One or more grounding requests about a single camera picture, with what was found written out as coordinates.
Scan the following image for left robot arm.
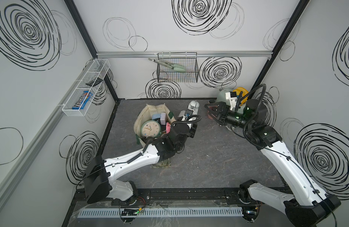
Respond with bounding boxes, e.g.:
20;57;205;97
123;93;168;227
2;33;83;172
83;122;197;204

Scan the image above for cream canvas tote bag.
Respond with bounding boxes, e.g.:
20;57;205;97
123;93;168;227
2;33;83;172
134;103;176;168

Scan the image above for small white square clock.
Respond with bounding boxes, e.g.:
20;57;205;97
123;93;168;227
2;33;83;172
160;113;167;125

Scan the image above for pale blue square clock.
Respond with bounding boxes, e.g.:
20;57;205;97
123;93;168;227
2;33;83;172
151;113;162;120

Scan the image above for white wire wall shelf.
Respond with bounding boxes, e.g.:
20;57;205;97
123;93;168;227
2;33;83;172
62;59;110;117

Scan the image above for green round alarm clock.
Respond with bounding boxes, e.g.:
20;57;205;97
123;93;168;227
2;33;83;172
140;120;162;138

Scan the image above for black wire basket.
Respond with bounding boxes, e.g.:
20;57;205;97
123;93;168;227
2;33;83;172
155;52;199;83

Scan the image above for blue candy packet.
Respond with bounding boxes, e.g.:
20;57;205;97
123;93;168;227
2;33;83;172
72;91;92;110

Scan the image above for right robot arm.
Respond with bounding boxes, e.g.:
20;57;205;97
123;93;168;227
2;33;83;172
205;99;341;227

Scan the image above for white twin bell clock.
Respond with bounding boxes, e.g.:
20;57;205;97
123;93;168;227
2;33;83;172
187;100;200;123

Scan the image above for green kitchen tongs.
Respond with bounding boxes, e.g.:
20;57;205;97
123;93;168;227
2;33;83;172
148;58;186;72

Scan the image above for yellow toast slice front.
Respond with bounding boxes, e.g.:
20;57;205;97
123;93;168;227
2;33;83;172
233;87;249;106

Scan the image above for pink round alarm clock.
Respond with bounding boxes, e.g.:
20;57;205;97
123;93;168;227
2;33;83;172
166;122;171;133

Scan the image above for black remote control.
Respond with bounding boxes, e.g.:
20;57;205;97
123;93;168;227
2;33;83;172
86;78;103;87

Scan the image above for mint green toaster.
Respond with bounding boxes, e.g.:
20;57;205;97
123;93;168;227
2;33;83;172
216;88;233;102

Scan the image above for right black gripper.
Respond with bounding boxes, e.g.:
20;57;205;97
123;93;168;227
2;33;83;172
205;102;253;132

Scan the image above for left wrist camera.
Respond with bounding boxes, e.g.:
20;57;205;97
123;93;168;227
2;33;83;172
178;110;193;121

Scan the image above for white cable duct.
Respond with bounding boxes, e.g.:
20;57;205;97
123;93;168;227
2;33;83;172
77;207;244;218

